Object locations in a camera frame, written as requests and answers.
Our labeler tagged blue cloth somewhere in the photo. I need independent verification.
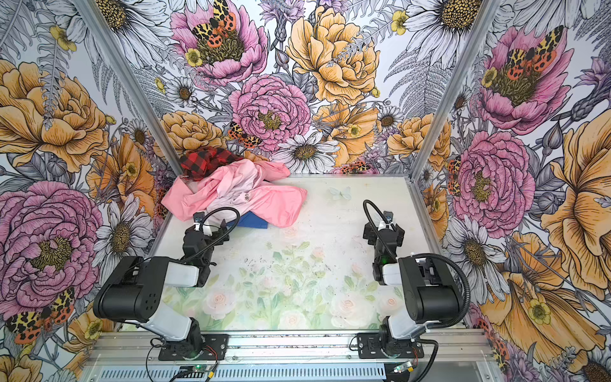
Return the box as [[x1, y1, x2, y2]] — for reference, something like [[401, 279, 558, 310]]
[[237, 212, 268, 229]]

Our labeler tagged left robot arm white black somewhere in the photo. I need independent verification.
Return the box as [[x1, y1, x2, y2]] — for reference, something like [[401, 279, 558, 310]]
[[93, 224, 230, 361]]

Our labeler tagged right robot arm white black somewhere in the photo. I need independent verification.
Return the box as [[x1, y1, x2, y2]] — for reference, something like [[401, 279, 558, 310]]
[[357, 223, 470, 359]]

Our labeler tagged pink cloth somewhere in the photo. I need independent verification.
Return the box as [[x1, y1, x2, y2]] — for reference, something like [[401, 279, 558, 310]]
[[162, 159, 307, 228]]

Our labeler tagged red black plaid cloth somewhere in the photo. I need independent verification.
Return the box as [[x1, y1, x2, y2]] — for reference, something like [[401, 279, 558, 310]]
[[179, 147, 243, 181]]

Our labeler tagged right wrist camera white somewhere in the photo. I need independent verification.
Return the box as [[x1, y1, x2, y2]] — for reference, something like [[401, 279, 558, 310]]
[[376, 211, 396, 231]]

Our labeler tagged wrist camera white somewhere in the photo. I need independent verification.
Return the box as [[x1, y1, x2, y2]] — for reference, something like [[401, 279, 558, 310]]
[[376, 211, 396, 231], [193, 212, 220, 237]]

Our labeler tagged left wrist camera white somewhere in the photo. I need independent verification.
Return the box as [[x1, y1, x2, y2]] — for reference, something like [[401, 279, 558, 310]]
[[193, 212, 220, 237]]

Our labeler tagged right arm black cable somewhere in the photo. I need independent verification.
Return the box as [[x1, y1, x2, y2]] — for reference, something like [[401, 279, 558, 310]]
[[362, 199, 472, 329]]

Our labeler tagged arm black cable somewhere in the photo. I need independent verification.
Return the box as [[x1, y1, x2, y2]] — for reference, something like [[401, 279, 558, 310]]
[[362, 199, 472, 329], [183, 206, 241, 264]]

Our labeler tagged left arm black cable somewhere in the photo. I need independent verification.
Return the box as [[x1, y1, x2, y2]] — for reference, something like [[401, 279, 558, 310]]
[[183, 206, 241, 264]]

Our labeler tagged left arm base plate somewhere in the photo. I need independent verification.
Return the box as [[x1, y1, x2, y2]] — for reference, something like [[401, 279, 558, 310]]
[[158, 334, 230, 361]]

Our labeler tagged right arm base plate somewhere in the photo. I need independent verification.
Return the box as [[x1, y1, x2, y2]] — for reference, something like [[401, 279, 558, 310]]
[[356, 333, 424, 360]]

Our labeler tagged aluminium front rail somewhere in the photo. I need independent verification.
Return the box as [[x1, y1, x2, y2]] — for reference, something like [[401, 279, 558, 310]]
[[85, 328, 494, 369]]

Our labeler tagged white slotted cable duct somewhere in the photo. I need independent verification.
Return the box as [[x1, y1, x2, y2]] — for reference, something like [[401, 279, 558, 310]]
[[89, 363, 387, 381]]

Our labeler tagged right aluminium frame post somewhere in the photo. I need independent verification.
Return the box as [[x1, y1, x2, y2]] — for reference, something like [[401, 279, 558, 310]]
[[410, 0, 501, 182]]

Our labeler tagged aluminium frame post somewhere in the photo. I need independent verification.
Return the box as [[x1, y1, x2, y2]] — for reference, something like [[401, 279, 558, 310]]
[[75, 1, 182, 177], [410, 0, 501, 182]]

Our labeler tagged left aluminium frame post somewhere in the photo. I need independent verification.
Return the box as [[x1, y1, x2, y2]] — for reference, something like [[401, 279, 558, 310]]
[[75, 1, 182, 177]]

